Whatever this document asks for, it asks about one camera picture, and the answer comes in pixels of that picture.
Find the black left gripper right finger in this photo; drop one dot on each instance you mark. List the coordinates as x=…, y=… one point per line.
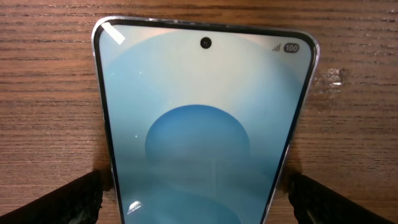
x=315, y=203

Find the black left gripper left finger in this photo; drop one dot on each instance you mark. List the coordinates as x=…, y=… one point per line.
x=76, y=202

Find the Galaxy S25 smartphone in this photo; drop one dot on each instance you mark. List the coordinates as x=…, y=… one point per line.
x=199, y=117

